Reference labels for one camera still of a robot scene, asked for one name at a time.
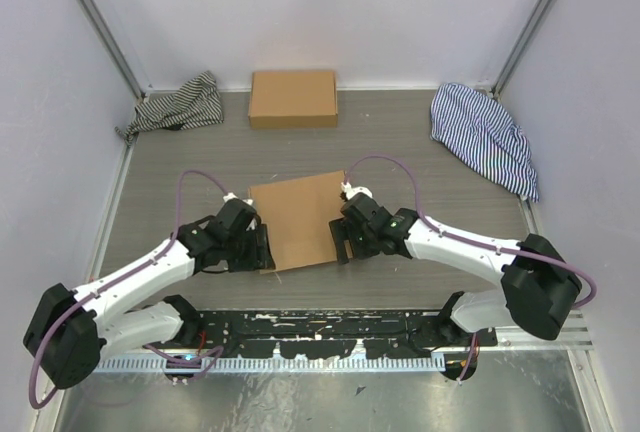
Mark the cardboard box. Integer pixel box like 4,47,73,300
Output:
248,69,338,130
249,170,345,272

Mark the grey striped cloth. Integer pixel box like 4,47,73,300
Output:
115,71,224,146

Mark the folded cardboard box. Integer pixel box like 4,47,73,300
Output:
248,69,338,130

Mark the aluminium corner post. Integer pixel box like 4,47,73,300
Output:
490,0,556,98
76,0,145,100

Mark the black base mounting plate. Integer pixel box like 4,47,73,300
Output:
155,309,471,360

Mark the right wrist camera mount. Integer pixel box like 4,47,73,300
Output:
340,182,373,202

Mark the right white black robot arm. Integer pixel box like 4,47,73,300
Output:
329,192,582,347

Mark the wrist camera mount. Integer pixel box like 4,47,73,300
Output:
340,182,373,202
223,192,254,206

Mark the right aluminium corner post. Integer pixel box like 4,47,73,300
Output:
490,0,556,98

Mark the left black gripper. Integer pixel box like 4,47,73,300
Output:
225,224,276,273

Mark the blue white striped cloth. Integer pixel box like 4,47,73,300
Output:
430,83,539,202

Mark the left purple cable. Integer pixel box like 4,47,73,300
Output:
27,169,236,410

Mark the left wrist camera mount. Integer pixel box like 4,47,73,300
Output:
223,192,254,206

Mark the slotted cable duct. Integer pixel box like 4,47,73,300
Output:
95,353,446,374

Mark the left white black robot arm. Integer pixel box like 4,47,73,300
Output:
23,194,275,390

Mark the purple cable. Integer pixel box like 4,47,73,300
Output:
344,154,598,383
27,169,236,410

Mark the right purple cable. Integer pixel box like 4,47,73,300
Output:
344,154,598,383

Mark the aluminium front rail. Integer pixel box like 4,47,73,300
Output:
48,309,594,353

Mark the left aluminium corner post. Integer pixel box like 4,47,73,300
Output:
76,0,145,100

